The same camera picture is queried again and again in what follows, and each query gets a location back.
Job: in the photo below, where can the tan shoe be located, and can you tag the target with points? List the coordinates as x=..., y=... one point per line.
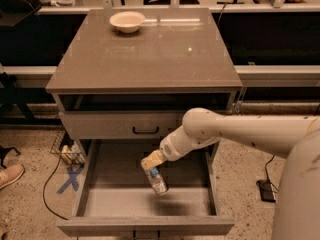
x=11, y=175

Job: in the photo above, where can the wire basket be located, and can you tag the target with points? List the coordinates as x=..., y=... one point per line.
x=67, y=149

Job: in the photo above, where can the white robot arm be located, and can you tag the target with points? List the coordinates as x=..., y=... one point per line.
x=293, y=138

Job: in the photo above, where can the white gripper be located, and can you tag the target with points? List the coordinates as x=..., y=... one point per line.
x=169, y=151

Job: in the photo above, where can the open grey drawer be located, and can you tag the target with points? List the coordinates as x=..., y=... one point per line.
x=116, y=199

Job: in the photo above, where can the black drawer handle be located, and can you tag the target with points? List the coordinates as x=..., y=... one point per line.
x=145, y=132

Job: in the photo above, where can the black power adapter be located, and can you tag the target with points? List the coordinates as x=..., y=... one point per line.
x=266, y=191

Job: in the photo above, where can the closed grey upper drawer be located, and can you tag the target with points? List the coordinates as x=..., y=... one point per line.
x=118, y=125

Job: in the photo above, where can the white bowl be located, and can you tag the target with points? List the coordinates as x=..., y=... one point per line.
x=127, y=21

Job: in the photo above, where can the grey drawer cabinet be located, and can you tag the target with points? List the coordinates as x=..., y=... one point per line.
x=177, y=60

